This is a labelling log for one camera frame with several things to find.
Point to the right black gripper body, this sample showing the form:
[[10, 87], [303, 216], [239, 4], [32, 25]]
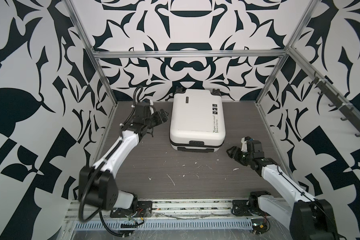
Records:
[[242, 157]]

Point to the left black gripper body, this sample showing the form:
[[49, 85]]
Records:
[[155, 120]]

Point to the black suitcase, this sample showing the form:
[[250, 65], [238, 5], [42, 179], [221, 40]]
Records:
[[197, 121]]

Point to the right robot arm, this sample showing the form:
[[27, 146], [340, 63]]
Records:
[[305, 216]]

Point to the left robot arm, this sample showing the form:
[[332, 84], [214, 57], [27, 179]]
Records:
[[98, 190]]

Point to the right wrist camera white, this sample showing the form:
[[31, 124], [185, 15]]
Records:
[[244, 147]]

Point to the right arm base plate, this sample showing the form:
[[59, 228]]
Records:
[[241, 208]]

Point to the white slotted cable duct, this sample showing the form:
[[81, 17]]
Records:
[[187, 224]]

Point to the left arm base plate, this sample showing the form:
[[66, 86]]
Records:
[[137, 209]]

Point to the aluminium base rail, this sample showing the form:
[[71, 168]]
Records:
[[209, 208]]

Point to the wall hook rack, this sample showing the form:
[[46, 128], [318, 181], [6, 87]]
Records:
[[337, 101]]

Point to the aluminium cage frame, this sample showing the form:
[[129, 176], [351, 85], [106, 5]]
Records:
[[259, 55]]

